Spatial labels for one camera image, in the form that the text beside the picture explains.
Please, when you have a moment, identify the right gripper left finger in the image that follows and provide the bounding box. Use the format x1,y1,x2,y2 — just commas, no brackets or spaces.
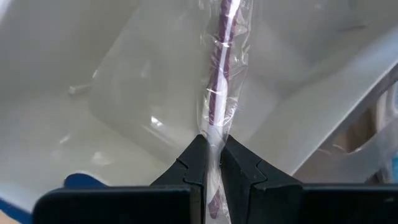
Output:
32,134,208,224

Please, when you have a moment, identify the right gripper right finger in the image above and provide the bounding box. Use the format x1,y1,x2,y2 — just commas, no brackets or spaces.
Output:
221,135,398,224

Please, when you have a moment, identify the purple toothbrush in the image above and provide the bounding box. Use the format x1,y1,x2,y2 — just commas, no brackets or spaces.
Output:
195,0,254,224

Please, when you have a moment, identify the dark blue cloth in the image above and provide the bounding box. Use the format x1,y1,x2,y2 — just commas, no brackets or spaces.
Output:
0,172,108,224

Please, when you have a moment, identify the light grey plastic bin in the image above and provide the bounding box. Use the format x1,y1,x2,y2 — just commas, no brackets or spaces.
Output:
0,0,398,212

